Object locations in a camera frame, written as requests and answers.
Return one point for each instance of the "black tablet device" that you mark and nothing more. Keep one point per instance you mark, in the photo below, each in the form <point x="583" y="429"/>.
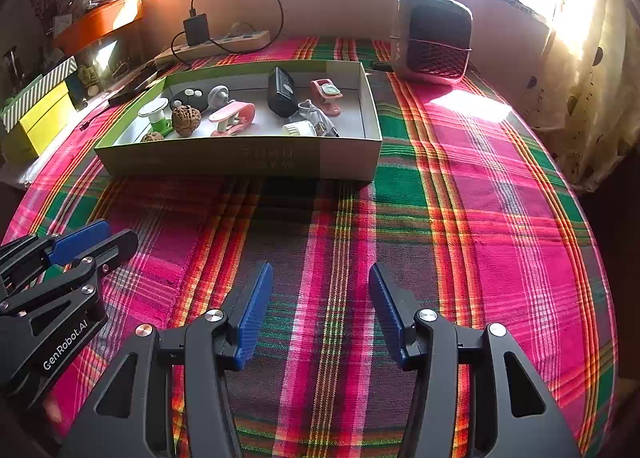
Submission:
<point x="132" y="83"/>

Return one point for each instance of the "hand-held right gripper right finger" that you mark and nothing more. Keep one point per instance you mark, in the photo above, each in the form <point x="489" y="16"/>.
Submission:
<point x="387" y="318"/>

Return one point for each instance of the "striped white box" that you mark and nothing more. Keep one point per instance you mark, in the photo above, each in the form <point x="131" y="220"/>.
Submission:
<point x="50" y="80"/>

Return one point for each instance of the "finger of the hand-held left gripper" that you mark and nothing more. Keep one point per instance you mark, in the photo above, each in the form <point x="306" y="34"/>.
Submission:
<point x="117" y="244"/>
<point x="80" y="238"/>

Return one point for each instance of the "white disc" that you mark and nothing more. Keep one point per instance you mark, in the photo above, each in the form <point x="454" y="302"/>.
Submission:
<point x="154" y="113"/>

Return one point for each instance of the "small grey plug adapter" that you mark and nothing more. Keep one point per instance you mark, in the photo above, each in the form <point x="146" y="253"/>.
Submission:
<point x="237" y="29"/>

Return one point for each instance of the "white ribbed cap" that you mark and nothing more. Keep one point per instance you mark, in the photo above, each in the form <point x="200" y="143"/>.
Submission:
<point x="297" y="129"/>

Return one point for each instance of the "white mushroom-shaped knob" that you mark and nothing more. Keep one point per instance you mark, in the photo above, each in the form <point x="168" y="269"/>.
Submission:
<point x="218" y="95"/>

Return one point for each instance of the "plaid blanket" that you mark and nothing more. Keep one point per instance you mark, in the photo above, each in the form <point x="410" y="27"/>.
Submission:
<point x="450" y="213"/>

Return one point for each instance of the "cluttered glass side shelf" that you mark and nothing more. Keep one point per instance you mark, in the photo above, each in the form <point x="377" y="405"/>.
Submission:
<point x="105" y="63"/>

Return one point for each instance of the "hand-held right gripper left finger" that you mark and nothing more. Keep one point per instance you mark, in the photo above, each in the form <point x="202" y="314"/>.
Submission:
<point x="255" y="318"/>

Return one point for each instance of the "yellow box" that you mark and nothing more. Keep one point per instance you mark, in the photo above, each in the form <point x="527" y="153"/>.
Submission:
<point x="40" y="123"/>

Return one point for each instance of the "black charger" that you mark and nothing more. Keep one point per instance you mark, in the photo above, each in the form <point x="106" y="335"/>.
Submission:
<point x="195" y="30"/>

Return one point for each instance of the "spotted cream curtain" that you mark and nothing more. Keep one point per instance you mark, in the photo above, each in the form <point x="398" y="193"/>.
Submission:
<point x="575" y="88"/>

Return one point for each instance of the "beige power strip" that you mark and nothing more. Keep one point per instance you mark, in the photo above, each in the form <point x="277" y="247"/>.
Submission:
<point x="215" y="45"/>

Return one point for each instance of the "pitted brown walnut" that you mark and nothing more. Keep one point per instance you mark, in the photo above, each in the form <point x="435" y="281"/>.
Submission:
<point x="152" y="136"/>

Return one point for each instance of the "black remote device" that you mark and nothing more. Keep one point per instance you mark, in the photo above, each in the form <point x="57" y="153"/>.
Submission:
<point x="281" y="90"/>

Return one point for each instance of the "green cardboard box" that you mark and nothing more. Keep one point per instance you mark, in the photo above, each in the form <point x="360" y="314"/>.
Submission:
<point x="225" y="158"/>

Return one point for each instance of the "pink mesh heater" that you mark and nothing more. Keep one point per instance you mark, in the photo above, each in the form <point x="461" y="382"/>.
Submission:
<point x="435" y="38"/>

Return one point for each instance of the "round black white gadget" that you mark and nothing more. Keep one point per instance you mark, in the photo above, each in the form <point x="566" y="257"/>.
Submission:
<point x="187" y="97"/>

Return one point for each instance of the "pink wristwatch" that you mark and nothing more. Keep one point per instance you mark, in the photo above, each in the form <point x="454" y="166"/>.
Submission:
<point x="327" y="93"/>

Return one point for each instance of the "orange shelf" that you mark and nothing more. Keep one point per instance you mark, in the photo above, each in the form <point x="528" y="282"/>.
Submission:
<point x="100" y="20"/>

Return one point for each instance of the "smooth brown walnut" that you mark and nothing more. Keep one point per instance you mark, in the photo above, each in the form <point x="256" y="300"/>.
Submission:
<point x="186" y="120"/>

